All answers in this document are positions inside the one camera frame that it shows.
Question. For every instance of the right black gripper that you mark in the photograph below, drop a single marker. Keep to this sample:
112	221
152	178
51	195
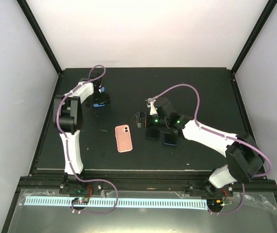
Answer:
140	115

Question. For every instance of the right circuit board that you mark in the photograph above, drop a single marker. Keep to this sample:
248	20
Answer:
215	202

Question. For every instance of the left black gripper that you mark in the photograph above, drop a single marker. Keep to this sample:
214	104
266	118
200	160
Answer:
105	99

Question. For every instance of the white slotted cable duct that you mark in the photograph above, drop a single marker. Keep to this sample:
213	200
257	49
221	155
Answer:
119	203

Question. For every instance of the black aluminium frame rail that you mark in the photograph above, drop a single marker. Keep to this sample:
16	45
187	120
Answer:
194	184

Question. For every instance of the black frame post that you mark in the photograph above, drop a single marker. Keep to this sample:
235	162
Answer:
266	12
39	34

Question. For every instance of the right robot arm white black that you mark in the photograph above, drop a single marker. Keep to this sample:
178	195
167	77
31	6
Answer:
243	157

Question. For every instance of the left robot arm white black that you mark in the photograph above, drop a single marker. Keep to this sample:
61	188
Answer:
68	119

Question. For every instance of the left black frame post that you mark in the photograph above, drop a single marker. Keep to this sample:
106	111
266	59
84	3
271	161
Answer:
39	34

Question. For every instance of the blue phone case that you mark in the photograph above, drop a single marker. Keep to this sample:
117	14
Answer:
99	98

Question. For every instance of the left circuit board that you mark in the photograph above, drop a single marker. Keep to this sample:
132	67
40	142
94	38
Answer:
80	201

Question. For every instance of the blue smartphone black screen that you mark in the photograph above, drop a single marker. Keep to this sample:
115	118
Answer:
170	140

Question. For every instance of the right black frame post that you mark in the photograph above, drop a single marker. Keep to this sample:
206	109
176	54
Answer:
266	12

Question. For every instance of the pink phone case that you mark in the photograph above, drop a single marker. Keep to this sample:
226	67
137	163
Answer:
123	138

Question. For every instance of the circuit board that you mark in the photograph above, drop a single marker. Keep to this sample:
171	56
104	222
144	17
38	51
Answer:
80	201
215	202

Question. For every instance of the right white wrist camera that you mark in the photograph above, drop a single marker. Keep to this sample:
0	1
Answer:
150	105

